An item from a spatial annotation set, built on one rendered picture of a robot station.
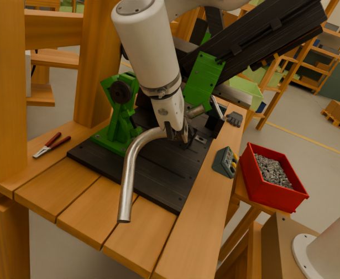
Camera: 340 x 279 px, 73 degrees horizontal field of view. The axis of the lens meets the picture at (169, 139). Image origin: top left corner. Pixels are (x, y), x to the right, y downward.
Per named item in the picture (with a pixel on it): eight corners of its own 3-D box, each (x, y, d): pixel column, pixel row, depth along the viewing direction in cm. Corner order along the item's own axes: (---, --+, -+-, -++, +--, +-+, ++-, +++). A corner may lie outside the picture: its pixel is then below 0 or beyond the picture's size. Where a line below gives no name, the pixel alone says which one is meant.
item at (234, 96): (249, 101, 118) (252, 96, 117) (247, 110, 105) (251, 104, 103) (181, 72, 124) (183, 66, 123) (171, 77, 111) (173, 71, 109)
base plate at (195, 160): (226, 109, 164) (227, 106, 163) (178, 216, 71) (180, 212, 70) (173, 86, 170) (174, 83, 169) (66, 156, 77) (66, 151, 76)
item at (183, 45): (182, 103, 142) (203, 47, 125) (165, 120, 116) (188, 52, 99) (156, 91, 145) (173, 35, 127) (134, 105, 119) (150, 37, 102)
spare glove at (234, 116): (228, 112, 154) (229, 108, 153) (242, 118, 152) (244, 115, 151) (222, 121, 138) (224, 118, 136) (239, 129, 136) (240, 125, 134)
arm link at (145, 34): (134, 63, 48) (140, 93, 42) (106, -3, 37) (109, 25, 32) (173, 51, 47) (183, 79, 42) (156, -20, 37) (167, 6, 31)
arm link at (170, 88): (177, 87, 41) (180, 99, 44) (180, 56, 46) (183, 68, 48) (134, 92, 43) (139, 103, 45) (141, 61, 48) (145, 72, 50)
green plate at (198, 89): (205, 109, 105) (226, 63, 99) (203, 110, 97) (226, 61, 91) (183, 98, 107) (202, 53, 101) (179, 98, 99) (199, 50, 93)
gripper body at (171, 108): (177, 98, 43) (186, 133, 52) (180, 62, 48) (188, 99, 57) (139, 101, 44) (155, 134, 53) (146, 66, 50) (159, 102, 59)
